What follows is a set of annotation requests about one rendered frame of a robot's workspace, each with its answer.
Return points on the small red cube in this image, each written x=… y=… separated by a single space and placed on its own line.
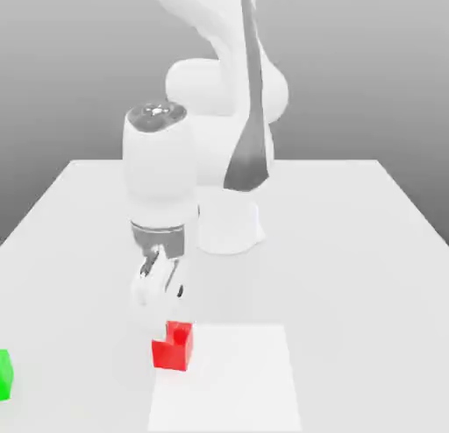
x=172 y=356

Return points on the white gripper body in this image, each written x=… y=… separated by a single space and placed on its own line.
x=154 y=292

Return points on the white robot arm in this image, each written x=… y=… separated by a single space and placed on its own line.
x=158 y=166

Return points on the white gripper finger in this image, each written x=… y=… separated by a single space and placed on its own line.
x=159 y=329

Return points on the small green cube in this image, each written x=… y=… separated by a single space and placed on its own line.
x=5 y=375

